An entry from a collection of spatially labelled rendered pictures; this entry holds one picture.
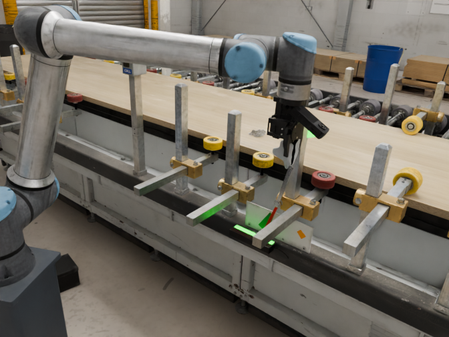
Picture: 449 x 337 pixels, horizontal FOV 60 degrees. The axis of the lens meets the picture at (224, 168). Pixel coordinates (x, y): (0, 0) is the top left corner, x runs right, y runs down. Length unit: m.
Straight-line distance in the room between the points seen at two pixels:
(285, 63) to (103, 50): 0.46
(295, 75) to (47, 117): 0.76
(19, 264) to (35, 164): 0.33
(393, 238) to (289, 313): 0.66
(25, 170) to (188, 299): 1.12
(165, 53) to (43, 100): 0.48
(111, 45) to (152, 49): 0.10
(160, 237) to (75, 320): 0.61
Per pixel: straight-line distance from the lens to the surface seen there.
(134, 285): 2.27
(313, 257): 1.34
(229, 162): 1.40
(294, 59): 1.06
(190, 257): 2.16
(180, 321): 2.06
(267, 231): 1.14
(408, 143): 1.89
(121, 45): 1.01
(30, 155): 1.41
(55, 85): 1.29
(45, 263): 1.52
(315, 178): 1.38
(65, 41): 1.07
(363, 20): 8.90
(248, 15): 10.47
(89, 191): 2.69
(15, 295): 1.42
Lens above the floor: 1.49
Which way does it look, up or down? 25 degrees down
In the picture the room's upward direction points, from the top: 3 degrees clockwise
